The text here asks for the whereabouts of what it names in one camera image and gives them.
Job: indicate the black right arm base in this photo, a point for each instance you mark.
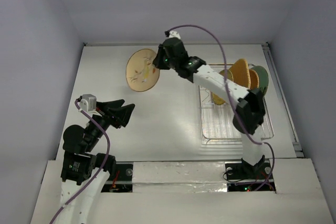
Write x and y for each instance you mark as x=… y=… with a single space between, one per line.
x=239 y=171

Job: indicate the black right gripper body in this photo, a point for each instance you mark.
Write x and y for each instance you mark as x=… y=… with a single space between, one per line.
x=160 y=57

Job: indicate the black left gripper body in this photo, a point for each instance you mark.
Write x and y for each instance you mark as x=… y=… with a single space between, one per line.
x=96 y=131

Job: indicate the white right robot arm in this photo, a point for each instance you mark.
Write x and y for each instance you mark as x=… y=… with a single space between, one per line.
x=247 y=105

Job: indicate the beige leaf pattern plate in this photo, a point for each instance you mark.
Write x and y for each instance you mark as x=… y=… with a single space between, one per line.
x=141 y=74

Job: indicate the small orange woven plate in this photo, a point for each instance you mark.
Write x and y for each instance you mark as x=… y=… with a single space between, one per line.
x=254 y=79

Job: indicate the white foam front panel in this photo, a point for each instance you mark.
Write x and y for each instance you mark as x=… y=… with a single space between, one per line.
x=178 y=177

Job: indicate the green flower pattern plate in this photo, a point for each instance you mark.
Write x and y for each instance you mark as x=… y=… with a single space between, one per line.
x=263 y=78

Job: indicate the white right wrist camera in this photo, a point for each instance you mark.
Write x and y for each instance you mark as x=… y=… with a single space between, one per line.
x=172 y=34

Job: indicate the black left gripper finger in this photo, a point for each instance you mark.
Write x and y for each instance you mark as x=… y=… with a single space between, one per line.
x=105 y=107
x=122 y=115

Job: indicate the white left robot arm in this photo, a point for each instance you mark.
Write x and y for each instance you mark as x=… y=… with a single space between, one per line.
x=87 y=163

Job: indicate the large orange woven plate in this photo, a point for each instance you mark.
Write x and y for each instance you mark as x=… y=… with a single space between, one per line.
x=239 y=73

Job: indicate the green rim woven plate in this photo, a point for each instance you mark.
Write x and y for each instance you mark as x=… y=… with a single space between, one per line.
x=217 y=99

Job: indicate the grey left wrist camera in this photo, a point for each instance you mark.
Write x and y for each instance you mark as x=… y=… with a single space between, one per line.
x=88 y=103

